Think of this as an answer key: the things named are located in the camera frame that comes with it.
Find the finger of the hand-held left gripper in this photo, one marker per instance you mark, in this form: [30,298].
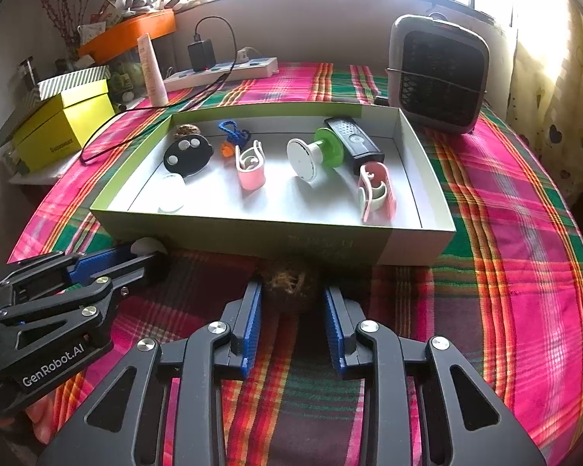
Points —
[102,259]
[136,272]

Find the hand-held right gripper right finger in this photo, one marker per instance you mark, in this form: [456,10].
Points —
[333,330]

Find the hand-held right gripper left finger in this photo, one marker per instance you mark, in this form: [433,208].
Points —
[252,325]

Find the white egg-shaped ball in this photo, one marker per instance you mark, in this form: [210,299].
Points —
[148,243]

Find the small brown fibrous ball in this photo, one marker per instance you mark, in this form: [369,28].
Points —
[291,286]

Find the green cardboard box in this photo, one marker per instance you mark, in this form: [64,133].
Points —
[272,204]

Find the black round case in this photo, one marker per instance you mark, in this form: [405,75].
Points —
[199,158]

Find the large brown walnut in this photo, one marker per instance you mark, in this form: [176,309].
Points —
[187,131]

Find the blue orange crochet toy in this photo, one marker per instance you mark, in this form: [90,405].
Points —
[228,148]

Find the green white spool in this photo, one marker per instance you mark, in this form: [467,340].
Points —
[303,158]

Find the black rectangular device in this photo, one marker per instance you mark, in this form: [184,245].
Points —
[354,143]

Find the person's left hand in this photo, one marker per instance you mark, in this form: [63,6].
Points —
[41,420]

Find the yellow shoebox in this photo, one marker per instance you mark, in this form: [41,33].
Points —
[53,131]

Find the pink green plaid tablecloth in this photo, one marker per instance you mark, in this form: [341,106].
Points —
[490,252]

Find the grey white striped box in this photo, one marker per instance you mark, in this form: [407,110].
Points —
[73,80]

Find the clear storage container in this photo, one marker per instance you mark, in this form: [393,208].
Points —
[126,75]

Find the beige cosmetic tube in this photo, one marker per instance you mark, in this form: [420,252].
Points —
[151,73]

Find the dark bottle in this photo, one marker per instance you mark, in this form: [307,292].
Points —
[27,70]

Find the black charger adapter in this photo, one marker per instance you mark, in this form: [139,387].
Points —
[200,56]

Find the white power strip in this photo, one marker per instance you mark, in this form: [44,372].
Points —
[252,69]

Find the white plug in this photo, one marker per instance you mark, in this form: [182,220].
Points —
[245,54]

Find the dried red branches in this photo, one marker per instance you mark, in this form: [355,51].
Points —
[58,14]

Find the cream heart-print curtain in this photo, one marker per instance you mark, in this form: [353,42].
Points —
[554,107]

